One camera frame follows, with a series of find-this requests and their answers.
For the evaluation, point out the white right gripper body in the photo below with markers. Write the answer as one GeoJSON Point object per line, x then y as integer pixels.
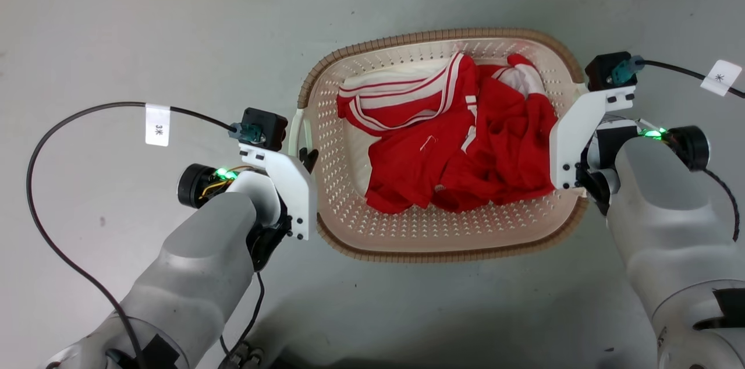
{"type": "Point", "coordinates": [567, 142]}

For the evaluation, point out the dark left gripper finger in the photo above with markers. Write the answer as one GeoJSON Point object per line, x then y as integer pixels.
{"type": "Point", "coordinates": [308, 159]}

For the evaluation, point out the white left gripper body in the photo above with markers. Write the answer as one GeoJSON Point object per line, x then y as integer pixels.
{"type": "Point", "coordinates": [297, 188]}

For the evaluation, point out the beige plastic laundry basket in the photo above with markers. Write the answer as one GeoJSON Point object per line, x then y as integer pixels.
{"type": "Point", "coordinates": [419, 232]}

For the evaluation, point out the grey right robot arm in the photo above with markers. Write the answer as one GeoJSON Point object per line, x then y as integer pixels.
{"type": "Point", "coordinates": [669, 223]}

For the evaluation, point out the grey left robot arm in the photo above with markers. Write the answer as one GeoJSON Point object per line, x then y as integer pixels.
{"type": "Point", "coordinates": [192, 264]}

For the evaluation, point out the red white-striped garment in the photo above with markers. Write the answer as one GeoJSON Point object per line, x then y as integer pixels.
{"type": "Point", "coordinates": [419, 159]}

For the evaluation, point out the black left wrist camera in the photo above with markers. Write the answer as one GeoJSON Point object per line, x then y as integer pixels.
{"type": "Point", "coordinates": [265, 124]}

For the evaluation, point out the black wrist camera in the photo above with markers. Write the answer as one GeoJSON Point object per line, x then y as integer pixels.
{"type": "Point", "coordinates": [265, 124]}
{"type": "Point", "coordinates": [605, 69]}

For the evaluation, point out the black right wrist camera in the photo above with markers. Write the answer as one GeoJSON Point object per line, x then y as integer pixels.
{"type": "Point", "coordinates": [605, 69]}

